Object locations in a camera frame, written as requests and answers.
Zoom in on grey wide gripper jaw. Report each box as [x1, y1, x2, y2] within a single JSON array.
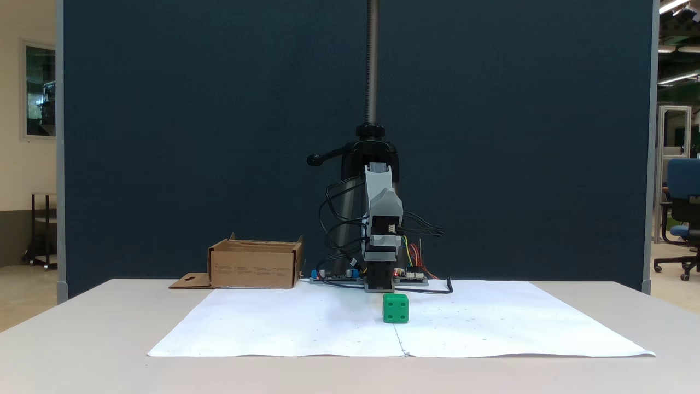
[[370, 189, 404, 217]]

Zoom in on green dice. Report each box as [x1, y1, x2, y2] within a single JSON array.
[[382, 293, 410, 325]]

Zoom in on blue circuit board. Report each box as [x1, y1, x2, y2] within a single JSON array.
[[309, 267, 363, 284]]

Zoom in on white paper sheet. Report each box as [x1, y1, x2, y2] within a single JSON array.
[[147, 280, 657, 359]]

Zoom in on black stand with metal pole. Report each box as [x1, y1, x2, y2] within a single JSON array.
[[306, 0, 408, 269]]

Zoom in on brown cardboard box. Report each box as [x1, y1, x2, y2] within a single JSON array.
[[168, 233, 305, 289]]

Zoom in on dark blue partition screen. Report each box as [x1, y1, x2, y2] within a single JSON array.
[[56, 0, 660, 299]]

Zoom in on blue office chair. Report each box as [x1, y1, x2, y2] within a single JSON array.
[[654, 158, 700, 281]]

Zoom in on black wheeled trolley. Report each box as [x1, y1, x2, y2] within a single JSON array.
[[22, 192, 58, 270]]

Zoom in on red jumper wire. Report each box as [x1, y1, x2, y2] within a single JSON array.
[[409, 240, 439, 280]]

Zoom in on black servo cable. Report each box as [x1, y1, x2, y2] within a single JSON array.
[[319, 178, 366, 258], [402, 212, 445, 237], [316, 235, 366, 286]]

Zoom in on circuit board with coloured wires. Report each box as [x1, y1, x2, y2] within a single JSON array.
[[394, 267, 429, 287]]

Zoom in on framed wall window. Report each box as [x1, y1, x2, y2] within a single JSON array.
[[21, 39, 57, 140]]

